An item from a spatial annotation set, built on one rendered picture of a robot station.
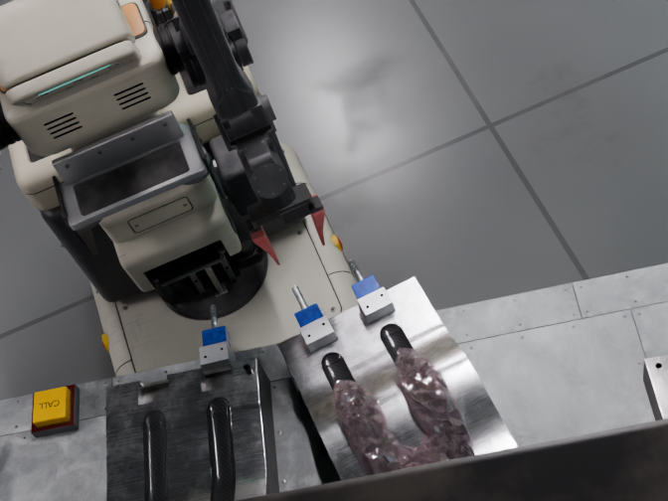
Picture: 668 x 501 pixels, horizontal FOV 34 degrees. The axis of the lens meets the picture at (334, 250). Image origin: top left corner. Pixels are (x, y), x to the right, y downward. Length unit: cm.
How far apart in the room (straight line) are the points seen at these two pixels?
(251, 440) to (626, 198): 152
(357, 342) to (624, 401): 44
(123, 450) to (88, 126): 54
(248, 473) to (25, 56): 72
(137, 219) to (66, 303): 111
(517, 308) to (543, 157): 123
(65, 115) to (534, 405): 89
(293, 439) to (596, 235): 132
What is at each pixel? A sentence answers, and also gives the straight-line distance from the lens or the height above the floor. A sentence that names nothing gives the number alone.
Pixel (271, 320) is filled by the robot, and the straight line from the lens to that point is 254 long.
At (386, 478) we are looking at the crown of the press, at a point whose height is 200.
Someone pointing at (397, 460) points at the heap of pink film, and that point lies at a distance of 165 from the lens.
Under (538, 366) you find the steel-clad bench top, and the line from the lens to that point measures 179.
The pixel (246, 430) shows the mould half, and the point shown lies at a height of 89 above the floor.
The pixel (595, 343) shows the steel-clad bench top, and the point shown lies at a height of 80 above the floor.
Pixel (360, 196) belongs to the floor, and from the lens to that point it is 303.
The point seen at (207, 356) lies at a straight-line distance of 185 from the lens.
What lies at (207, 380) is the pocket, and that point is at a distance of 182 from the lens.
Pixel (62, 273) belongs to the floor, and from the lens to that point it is 320.
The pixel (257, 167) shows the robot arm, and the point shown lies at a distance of 157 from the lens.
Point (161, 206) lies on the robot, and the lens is 204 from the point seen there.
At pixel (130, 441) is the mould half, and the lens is 179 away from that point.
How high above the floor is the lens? 240
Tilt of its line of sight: 55 degrees down
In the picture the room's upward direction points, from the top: 21 degrees counter-clockwise
